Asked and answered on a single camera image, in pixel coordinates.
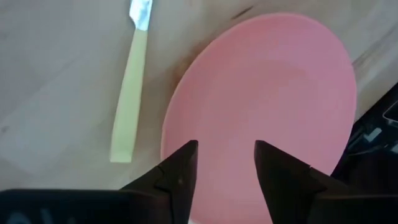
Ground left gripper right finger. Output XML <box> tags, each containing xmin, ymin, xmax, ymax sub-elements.
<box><xmin>254</xmin><ymin>139</ymin><xmax>352</xmax><ymax>224</ymax></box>

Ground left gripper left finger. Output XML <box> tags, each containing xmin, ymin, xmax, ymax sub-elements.
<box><xmin>119</xmin><ymin>139</ymin><xmax>199</xmax><ymax>224</ymax></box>

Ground pink plastic plate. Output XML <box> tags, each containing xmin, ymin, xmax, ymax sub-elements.
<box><xmin>160</xmin><ymin>12</ymin><xmax>358</xmax><ymax>224</ymax></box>

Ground knife with yellow handle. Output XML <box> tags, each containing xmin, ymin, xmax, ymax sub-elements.
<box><xmin>109</xmin><ymin>0</ymin><xmax>154</xmax><ymax>164</ymax></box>

